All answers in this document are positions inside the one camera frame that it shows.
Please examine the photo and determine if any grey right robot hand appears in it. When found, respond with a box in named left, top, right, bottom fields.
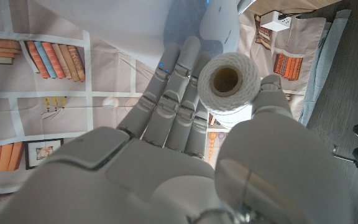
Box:
left=0, top=35, right=356, bottom=224

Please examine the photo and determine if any black power cord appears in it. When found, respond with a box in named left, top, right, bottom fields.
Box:
left=277, top=11, right=316, bottom=20

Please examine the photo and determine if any white power strip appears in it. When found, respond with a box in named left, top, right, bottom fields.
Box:
left=259, top=11, right=293, bottom=32

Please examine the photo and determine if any translucent pitcher with blue lid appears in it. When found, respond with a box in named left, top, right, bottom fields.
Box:
left=34, top=0, right=241, bottom=70

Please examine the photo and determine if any white string spool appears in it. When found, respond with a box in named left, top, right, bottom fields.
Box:
left=196, top=52, right=262, bottom=129

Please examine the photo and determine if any printed bookshelf backdrop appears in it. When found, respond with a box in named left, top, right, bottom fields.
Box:
left=0, top=0, right=328, bottom=200

